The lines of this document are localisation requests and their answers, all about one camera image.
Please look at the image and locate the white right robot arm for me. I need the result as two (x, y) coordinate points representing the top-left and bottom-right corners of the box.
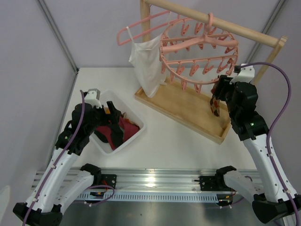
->
(212, 75), (301, 225)

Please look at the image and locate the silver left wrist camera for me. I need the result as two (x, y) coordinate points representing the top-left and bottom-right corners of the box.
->
(84, 89), (102, 109)

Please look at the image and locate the pink round clip hanger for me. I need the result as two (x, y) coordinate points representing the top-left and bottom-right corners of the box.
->
(159, 13), (238, 93)

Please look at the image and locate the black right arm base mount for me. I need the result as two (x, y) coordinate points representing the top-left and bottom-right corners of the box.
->
(198, 176), (228, 191)

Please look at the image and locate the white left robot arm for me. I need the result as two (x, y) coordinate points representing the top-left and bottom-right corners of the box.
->
(13, 101), (121, 226)

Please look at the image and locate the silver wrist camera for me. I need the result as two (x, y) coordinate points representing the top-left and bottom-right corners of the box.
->
(230, 64), (255, 84)
(84, 89), (102, 109)

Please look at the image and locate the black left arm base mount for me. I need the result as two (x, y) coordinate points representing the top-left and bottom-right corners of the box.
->
(101, 174), (117, 189)

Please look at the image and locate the wooden clothes rack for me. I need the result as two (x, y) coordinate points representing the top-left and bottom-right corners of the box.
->
(135, 0), (287, 144)

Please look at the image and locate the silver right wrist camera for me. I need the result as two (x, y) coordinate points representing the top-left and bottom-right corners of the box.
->
(230, 64), (255, 84)

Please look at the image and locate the pink clothes hanger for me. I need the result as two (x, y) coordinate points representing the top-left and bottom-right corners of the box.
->
(116, 10), (180, 46)

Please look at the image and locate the beige argyle sock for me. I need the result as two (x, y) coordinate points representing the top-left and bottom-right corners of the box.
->
(210, 95), (220, 117)

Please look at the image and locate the white camisole top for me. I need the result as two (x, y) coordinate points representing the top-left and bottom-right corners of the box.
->
(127, 27), (166, 98)

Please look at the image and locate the white slotted cable duct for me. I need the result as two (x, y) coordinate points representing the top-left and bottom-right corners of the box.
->
(76, 191), (231, 203)

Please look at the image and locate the white plastic basket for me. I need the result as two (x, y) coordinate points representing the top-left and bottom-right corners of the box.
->
(91, 90), (146, 156)

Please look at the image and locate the aluminium mounting rail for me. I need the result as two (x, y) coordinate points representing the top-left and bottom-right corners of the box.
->
(32, 167), (269, 192)

